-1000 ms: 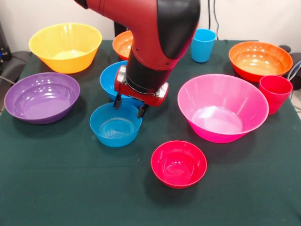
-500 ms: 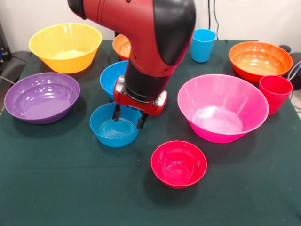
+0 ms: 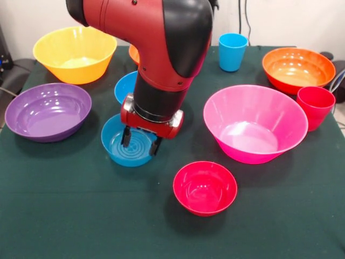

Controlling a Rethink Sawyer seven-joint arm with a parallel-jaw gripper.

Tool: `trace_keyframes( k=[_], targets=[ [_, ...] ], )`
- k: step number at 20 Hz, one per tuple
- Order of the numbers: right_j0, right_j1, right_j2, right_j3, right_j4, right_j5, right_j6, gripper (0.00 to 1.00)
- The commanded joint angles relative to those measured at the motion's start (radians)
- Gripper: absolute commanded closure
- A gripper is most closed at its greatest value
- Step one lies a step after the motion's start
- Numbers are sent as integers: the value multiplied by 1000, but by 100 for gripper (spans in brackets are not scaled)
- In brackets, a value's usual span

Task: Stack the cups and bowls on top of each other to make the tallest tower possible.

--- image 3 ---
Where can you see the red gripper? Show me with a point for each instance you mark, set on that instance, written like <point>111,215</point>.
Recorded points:
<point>151,126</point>

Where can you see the small flat-bottomed blue bowl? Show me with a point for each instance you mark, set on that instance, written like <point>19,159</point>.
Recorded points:
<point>140,151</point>

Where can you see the small red bowl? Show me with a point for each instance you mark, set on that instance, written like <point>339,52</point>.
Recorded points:
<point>205,194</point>

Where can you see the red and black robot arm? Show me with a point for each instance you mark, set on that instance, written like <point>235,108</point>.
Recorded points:
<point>161,54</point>

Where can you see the deep blue bowl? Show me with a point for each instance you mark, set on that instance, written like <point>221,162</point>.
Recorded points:
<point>125,89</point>

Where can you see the orange bowl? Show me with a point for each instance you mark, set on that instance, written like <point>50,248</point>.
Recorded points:
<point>134,55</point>
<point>296,71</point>

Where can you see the large yellow bowl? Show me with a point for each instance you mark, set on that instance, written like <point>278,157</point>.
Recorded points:
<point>81,71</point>

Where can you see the dark green table cloth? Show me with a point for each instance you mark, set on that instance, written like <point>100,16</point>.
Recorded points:
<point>81,215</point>

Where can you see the purple bowl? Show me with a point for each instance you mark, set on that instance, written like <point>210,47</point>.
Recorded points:
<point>45,118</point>

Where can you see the large pink bowl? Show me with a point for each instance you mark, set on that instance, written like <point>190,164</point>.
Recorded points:
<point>256,135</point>

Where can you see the blue cup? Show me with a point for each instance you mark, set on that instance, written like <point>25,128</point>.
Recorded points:
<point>231,54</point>

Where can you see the grey padded seat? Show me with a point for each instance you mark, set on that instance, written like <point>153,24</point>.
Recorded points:
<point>19,71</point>

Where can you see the black device box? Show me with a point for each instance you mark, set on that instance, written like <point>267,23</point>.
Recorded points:
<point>5,56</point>

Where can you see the red cup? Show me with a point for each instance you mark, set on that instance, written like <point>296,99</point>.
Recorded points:
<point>314,110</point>

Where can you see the dark grey object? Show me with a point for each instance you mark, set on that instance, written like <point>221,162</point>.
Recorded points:
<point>338,67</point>

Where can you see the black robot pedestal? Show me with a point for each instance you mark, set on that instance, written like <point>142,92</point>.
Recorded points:
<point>215,4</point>

